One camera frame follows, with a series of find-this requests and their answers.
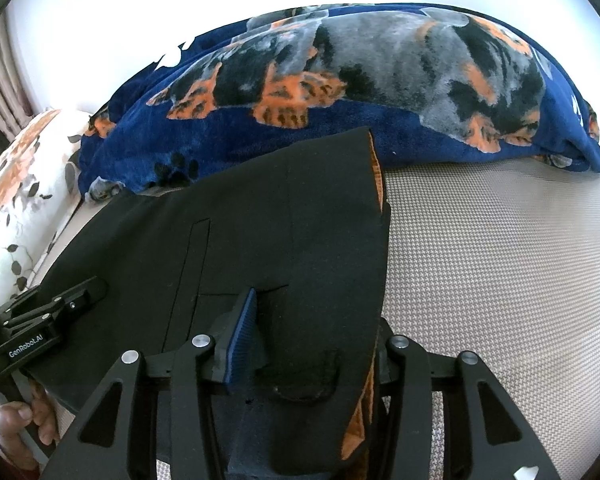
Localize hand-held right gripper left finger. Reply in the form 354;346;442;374
55;287;261;480

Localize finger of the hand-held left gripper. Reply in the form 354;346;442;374
0;276;109;331

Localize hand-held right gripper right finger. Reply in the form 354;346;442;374
377;319;563;480

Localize black pants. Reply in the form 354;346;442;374
27;126;393;478

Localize person's left hand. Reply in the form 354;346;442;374
0;386;60;470

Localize grey mesh bed mattress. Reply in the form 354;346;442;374
30;157;600;480

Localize white floral pillow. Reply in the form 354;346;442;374
0;107;103;306

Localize beige curtain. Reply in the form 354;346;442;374
0;20;36;131

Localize blue dog printed blanket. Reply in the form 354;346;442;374
77;2;600;201

